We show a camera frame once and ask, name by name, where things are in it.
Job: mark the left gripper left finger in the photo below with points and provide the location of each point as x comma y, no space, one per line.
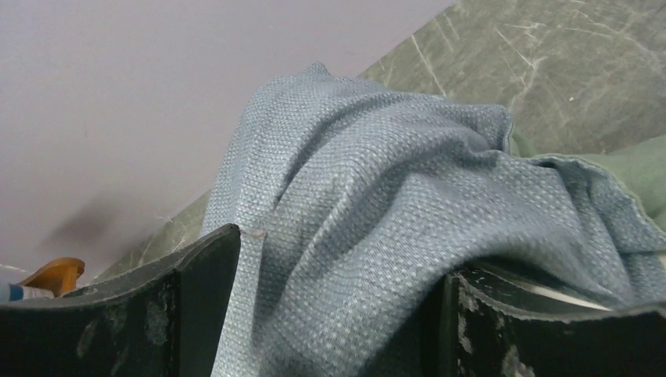
163,318

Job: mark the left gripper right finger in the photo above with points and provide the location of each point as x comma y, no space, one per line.
476,323

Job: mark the blue grey pillow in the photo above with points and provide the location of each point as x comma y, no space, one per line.
359,199

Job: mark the patchwork green beige pillowcase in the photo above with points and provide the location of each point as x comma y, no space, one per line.
624,172

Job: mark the wooden slatted rack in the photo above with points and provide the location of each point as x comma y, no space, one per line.
58,276

